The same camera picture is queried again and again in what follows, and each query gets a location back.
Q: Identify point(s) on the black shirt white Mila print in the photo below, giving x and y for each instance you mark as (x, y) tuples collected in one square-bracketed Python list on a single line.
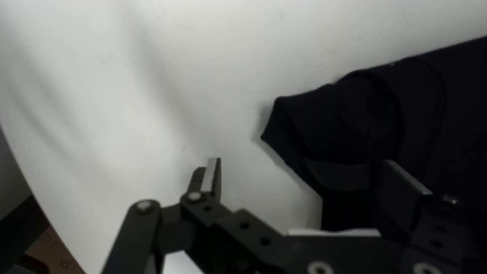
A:
[(380, 127)]

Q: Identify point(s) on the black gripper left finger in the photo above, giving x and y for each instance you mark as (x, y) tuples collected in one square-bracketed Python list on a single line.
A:
[(228, 229)]

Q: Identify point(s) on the cardboard box black band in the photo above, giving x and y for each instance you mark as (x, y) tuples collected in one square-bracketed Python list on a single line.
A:
[(54, 253)]

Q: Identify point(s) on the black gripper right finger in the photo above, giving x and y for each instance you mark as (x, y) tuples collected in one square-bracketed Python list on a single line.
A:
[(430, 229)]

